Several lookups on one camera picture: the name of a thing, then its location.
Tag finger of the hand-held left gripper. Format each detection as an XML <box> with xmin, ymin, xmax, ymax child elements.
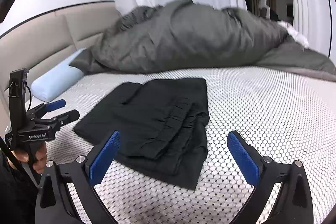
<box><xmin>29</xmin><ymin>99</ymin><xmax>66</xmax><ymax>119</ymax></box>
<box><xmin>35</xmin><ymin>109</ymin><xmax>80</xmax><ymax>130</ymax></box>

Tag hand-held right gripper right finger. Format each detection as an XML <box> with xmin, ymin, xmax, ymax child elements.
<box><xmin>227</xmin><ymin>131</ymin><xmax>314</xmax><ymax>224</ymax></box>

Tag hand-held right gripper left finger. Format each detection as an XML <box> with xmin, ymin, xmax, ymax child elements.
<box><xmin>35</xmin><ymin>131</ymin><xmax>121</xmax><ymax>224</ymax></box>

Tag black pants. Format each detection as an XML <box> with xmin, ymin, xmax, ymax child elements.
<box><xmin>73</xmin><ymin>78</ymin><xmax>210</xmax><ymax>190</ymax></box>

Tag person's left forearm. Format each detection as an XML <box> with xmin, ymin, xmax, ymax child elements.
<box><xmin>0</xmin><ymin>151</ymin><xmax>40</xmax><ymax>224</ymax></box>

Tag person's left hand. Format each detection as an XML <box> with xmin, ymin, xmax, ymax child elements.
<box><xmin>10</xmin><ymin>144</ymin><xmax>47</xmax><ymax>174</ymax></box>

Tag light blue pillow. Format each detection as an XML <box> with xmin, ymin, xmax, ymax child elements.
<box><xmin>31</xmin><ymin>48</ymin><xmax>88</xmax><ymax>102</ymax></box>

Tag beige padded headboard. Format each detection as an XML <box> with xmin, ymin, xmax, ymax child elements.
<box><xmin>0</xmin><ymin>1</ymin><xmax>122</xmax><ymax>119</ymax></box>

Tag grey duvet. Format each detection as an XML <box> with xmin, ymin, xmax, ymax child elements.
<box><xmin>69</xmin><ymin>0</ymin><xmax>336</xmax><ymax>79</ymax></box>

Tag white cloth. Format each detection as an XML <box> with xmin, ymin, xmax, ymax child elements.
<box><xmin>278</xmin><ymin>20</ymin><xmax>310</xmax><ymax>48</ymax></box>

